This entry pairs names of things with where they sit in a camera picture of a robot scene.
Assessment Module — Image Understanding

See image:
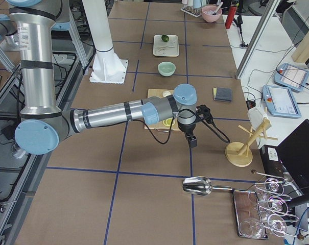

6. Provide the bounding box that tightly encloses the white steamed bun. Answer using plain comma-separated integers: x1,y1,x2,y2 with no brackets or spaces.
162,90,171,97

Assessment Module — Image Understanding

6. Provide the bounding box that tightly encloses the light green bowl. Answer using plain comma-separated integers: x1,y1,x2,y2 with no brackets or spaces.
157,61,176,77

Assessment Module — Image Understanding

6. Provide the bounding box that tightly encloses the pink mixing bowl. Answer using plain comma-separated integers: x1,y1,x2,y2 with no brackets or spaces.
201,5,222,23

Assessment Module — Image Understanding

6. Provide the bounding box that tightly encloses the bamboo cutting board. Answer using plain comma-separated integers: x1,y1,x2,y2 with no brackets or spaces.
148,89,180,132

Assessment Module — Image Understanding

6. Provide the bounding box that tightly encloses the lemon slice near edge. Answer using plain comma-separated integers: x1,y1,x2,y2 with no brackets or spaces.
162,118,175,127

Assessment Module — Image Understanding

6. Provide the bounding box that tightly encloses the steel scoop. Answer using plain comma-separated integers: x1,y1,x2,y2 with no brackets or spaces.
182,176,233,196

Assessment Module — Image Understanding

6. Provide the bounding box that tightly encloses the wooden mug tree stand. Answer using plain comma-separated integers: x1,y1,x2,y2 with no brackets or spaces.
225,117,278,167

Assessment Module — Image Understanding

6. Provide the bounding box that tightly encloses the grey yellow folded cloth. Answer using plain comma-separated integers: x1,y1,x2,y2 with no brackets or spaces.
212,87,232,102

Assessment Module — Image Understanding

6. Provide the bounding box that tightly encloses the white cup on stand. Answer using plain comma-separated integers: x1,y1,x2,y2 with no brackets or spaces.
247,107,268,130

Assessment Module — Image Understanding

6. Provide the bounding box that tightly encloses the near blue teach pendant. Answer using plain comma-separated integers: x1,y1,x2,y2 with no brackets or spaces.
262,85,301,118

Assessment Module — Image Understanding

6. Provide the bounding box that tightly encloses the blue teach pendant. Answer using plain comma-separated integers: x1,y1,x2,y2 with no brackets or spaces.
262,85,301,118
274,63,309,92

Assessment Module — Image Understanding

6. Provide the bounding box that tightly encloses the cream bear print tray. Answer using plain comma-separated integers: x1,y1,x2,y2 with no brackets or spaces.
153,34,179,57

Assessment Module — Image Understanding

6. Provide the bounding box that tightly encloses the dark tray with glass rack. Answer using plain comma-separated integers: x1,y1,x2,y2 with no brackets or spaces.
232,169,299,240

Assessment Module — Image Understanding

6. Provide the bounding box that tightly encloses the black monitor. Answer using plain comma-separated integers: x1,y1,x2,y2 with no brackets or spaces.
277,119,309,187

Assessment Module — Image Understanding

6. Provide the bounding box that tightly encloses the green lime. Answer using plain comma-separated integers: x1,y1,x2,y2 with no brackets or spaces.
161,35,170,42

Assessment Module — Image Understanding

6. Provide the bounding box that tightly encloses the far blue teach pendant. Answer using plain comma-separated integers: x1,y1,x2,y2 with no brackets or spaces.
274,63,309,92

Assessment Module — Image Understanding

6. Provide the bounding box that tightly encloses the dish rack with cups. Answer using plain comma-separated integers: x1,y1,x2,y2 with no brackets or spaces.
180,0,208,17

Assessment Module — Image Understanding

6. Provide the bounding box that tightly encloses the red bottle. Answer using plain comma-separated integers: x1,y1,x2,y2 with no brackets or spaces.
225,5,237,29

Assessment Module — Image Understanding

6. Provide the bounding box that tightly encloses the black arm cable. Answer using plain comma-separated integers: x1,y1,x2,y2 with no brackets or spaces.
144,109,231,145

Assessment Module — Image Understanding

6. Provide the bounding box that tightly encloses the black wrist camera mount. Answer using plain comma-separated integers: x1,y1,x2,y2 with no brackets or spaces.
196,105,214,125

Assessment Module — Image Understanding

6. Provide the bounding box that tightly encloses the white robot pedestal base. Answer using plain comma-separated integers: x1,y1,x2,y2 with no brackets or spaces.
82,0,128,84

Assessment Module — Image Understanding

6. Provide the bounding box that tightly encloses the aluminium frame post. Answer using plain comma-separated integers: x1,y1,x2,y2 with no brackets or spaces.
235,0,280,79

